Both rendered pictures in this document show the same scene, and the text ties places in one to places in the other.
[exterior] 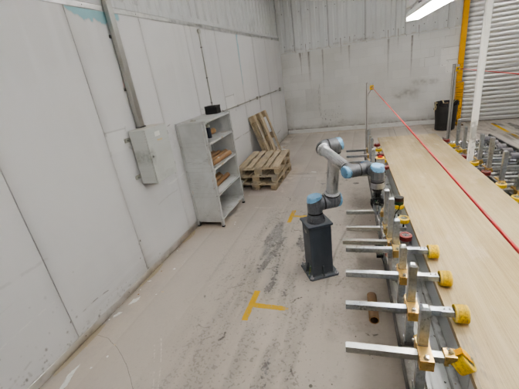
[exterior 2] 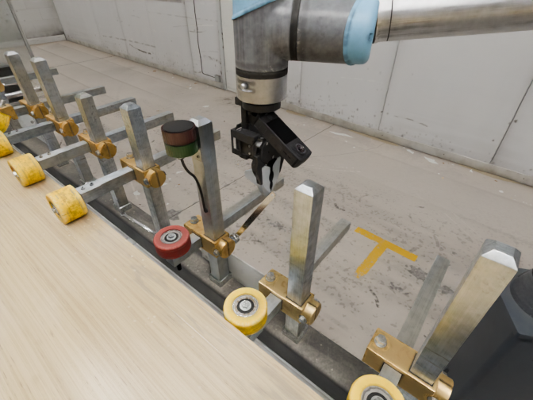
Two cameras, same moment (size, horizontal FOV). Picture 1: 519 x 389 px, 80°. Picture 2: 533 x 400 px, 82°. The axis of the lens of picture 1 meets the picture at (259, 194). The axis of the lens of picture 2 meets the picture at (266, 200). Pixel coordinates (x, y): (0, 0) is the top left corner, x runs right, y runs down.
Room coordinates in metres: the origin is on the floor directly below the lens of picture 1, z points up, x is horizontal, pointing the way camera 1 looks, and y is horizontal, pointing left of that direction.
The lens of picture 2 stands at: (2.16, -1.33, 1.39)
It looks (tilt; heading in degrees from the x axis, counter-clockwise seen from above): 37 degrees down; 111
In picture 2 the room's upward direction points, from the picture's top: straight up
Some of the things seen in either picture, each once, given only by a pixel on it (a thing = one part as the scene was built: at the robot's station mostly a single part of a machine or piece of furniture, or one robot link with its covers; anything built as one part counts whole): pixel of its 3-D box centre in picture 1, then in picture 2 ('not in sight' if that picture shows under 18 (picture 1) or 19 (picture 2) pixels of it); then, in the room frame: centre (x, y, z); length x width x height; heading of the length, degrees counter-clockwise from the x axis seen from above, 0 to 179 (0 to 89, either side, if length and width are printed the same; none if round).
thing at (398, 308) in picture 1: (401, 308); (73, 118); (1.10, -0.58, 0.95); 0.50 x 0.04 x 0.04; 72
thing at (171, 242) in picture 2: (405, 241); (175, 252); (1.78, -0.94, 0.85); 0.08 x 0.08 x 0.11
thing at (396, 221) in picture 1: (395, 252); (151, 187); (1.60, -0.79, 0.90); 0.03 x 0.03 x 0.48; 72
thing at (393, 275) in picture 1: (393, 275); (109, 137); (1.34, -0.66, 0.95); 0.50 x 0.04 x 0.04; 72
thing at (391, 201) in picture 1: (390, 228); (212, 215); (1.84, -0.87, 0.93); 0.03 x 0.03 x 0.48; 72
